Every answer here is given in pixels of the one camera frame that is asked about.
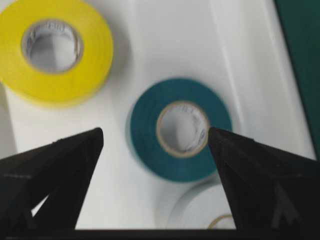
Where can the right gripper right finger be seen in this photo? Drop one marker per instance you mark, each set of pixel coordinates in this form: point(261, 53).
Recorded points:
point(273, 194)

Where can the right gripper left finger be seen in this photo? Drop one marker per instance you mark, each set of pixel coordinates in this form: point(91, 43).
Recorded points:
point(44, 188)

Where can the white tape roll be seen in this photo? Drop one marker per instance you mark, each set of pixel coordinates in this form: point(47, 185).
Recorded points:
point(203, 207)

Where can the teal tape roll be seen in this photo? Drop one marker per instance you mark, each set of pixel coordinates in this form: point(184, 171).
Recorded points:
point(143, 130)

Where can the yellow tape roll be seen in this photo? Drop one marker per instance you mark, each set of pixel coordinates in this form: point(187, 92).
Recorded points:
point(54, 52)

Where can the white plastic case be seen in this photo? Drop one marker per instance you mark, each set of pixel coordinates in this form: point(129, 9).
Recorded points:
point(235, 47)

